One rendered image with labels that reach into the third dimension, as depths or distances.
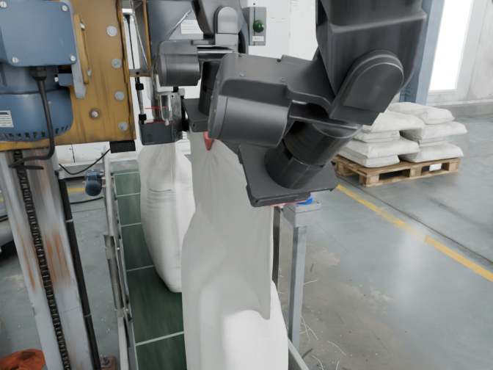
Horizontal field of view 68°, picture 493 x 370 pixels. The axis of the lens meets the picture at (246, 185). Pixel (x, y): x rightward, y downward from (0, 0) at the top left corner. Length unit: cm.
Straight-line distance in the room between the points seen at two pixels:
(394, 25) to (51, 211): 94
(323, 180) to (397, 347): 152
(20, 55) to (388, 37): 53
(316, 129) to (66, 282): 97
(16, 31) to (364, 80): 52
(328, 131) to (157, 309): 116
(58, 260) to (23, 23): 66
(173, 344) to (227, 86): 105
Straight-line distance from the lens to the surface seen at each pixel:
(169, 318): 134
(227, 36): 60
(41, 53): 67
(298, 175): 36
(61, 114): 76
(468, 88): 794
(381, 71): 26
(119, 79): 92
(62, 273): 115
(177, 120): 96
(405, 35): 27
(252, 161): 39
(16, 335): 209
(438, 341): 199
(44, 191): 105
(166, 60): 59
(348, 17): 25
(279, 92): 29
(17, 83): 74
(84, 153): 377
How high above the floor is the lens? 125
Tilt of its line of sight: 21 degrees down
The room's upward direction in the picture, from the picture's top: straight up
